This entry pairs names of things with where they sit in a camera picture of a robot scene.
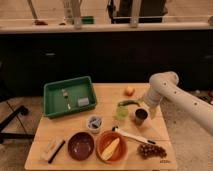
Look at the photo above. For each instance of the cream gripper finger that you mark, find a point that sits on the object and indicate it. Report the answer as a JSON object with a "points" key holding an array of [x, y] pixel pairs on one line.
{"points": [[152, 112]]}

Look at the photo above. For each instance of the metal cup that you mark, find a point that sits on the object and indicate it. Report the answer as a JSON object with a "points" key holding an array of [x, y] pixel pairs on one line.
{"points": [[140, 116]]}

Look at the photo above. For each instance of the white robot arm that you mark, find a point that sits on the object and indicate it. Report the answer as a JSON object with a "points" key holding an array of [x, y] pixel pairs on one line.
{"points": [[164, 85]]}

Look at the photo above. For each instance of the green plastic tray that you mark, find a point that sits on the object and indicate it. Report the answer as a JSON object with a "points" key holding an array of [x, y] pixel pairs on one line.
{"points": [[55, 105]]}

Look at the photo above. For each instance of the fork in tray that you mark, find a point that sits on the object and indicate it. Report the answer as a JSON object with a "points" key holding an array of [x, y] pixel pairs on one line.
{"points": [[65, 95]]}

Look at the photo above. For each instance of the green chili pepper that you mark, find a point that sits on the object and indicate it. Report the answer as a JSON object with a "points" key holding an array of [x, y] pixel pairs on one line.
{"points": [[128, 102]]}

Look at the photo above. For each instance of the orange fruit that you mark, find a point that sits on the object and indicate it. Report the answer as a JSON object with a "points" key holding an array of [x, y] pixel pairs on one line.
{"points": [[129, 91]]}

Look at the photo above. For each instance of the translucent green cup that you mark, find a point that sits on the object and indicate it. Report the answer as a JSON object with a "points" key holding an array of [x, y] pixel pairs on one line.
{"points": [[121, 113]]}

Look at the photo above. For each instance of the bunch of grapes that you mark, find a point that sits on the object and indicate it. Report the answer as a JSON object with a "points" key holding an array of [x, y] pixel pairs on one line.
{"points": [[148, 150]]}

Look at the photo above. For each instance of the orange bowl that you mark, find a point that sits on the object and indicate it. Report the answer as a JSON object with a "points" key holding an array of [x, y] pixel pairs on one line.
{"points": [[104, 139]]}

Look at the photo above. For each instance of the yellow corn cob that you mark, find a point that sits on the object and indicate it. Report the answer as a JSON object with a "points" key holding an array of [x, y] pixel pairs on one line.
{"points": [[109, 150]]}

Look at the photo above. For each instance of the grey sponge block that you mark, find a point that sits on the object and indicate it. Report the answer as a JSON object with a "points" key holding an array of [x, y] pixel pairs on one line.
{"points": [[83, 101]]}

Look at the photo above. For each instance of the dark purple bowl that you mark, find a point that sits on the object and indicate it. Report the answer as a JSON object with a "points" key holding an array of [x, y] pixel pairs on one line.
{"points": [[80, 146]]}

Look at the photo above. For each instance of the white scrub brush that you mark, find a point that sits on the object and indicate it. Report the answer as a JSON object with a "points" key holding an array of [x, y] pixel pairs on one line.
{"points": [[52, 148]]}

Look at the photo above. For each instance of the black chair base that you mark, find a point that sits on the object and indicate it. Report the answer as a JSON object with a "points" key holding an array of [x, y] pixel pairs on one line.
{"points": [[14, 115]]}

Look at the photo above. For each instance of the white handled knife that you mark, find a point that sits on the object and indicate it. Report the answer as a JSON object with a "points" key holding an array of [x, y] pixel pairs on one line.
{"points": [[135, 137]]}

